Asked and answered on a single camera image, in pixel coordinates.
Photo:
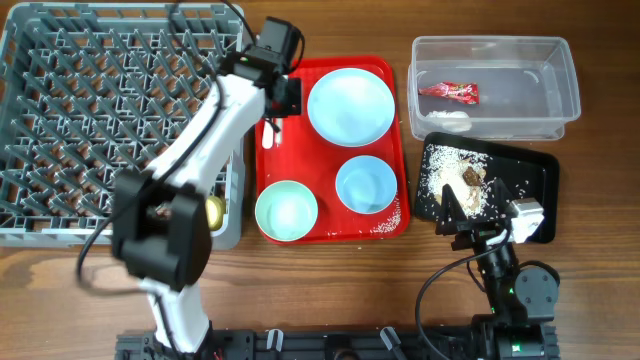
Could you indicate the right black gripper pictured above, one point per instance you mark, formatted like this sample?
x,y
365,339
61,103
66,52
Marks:
x,y
474,233

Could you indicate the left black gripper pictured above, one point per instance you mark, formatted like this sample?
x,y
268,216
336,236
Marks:
x,y
294,106

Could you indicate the brown food scraps with rice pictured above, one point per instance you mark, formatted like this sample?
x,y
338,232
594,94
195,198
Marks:
x,y
466,173

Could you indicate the white plastic spoon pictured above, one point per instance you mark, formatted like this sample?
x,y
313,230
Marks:
x,y
279,135

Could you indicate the white plastic fork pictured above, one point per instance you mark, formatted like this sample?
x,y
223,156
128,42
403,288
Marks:
x,y
267,135

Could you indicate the white napkin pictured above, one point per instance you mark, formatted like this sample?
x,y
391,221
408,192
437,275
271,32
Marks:
x,y
454,121

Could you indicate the small light blue bowl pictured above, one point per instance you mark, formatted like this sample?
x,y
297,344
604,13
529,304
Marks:
x,y
366,184

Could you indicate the red snack wrapper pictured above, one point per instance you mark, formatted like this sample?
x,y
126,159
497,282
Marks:
x,y
465,93

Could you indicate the yellow plastic cup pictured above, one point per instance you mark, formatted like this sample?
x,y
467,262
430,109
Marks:
x,y
215,211

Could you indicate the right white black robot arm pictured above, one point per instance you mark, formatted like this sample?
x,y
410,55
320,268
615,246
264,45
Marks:
x,y
522,295

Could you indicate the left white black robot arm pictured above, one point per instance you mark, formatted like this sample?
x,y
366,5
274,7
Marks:
x,y
160,229

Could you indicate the black rectangular waste tray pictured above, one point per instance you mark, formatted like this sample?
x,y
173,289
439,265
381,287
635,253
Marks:
x,y
516,165

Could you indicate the clear plastic waste bin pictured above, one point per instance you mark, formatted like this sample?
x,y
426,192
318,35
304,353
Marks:
x,y
527,85

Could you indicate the grey plastic dishwasher rack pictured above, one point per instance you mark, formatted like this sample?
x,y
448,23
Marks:
x,y
90,89

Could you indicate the large light blue plate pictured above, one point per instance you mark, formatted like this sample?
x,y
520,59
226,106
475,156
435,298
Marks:
x,y
351,107

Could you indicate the red plastic serving tray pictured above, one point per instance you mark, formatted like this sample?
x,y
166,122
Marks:
x,y
304,156

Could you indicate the spilled rice on tray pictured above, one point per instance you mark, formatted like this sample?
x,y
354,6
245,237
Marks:
x,y
349,225

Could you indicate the light green bowl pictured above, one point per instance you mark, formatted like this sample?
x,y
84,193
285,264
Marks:
x,y
286,211

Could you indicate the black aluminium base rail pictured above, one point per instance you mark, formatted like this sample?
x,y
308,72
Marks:
x,y
457,342

